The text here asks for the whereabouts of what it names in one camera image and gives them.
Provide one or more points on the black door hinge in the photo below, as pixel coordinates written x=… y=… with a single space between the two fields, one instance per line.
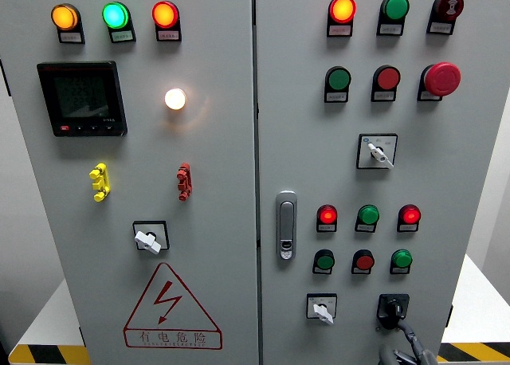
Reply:
x=82 y=336
x=5 y=78
x=450 y=316

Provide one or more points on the small red push button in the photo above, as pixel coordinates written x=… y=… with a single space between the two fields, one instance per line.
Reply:
x=364 y=261

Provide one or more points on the large yellow lamp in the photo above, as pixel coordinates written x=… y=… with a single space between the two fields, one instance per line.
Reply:
x=64 y=17

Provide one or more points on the pale grey cabinet door with lock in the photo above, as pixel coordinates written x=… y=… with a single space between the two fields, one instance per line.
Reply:
x=434 y=181

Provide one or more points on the black yellow striped tape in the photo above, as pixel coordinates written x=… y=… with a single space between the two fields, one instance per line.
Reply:
x=48 y=355
x=478 y=353

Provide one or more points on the large red stop button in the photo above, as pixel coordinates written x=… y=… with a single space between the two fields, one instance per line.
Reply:
x=442 y=79

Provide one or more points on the dark red buzzer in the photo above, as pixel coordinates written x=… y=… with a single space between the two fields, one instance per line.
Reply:
x=450 y=5

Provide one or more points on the silver door lock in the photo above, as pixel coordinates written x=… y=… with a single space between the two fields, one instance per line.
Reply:
x=286 y=221

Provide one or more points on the turn switch with black knob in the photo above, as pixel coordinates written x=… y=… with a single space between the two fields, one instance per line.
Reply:
x=394 y=307

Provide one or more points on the small green lamp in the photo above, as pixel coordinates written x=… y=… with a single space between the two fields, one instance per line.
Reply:
x=369 y=214
x=402 y=259

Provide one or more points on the large green push button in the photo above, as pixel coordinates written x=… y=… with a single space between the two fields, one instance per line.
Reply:
x=395 y=7
x=339 y=78

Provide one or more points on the white lamp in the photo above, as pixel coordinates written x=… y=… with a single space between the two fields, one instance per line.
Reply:
x=175 y=99

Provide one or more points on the black display meter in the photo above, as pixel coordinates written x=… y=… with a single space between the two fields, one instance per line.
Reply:
x=81 y=98

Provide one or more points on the small green push button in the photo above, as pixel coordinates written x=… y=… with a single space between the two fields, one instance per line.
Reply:
x=325 y=261

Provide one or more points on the small label plate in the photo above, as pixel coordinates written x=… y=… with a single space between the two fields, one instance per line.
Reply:
x=71 y=37
x=326 y=228
x=364 y=228
x=383 y=96
x=321 y=270
x=122 y=36
x=398 y=270
x=168 y=35
x=440 y=28
x=390 y=29
x=360 y=271
x=407 y=228
x=428 y=96
x=339 y=30
x=336 y=96

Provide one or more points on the pale grey cabinet door with display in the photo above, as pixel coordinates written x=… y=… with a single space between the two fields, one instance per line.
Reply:
x=219 y=181

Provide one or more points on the large red push button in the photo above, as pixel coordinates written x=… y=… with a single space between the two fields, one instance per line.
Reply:
x=387 y=78

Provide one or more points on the large red lamp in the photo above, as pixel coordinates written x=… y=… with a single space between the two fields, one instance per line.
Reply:
x=165 y=14
x=342 y=9

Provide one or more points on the red warning triangle sign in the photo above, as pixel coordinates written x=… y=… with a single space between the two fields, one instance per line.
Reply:
x=167 y=297

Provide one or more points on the small red lamp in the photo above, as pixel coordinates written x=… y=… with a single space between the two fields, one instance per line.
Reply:
x=410 y=214
x=327 y=215

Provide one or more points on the large lit green lamp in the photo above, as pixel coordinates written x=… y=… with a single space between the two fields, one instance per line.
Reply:
x=115 y=15

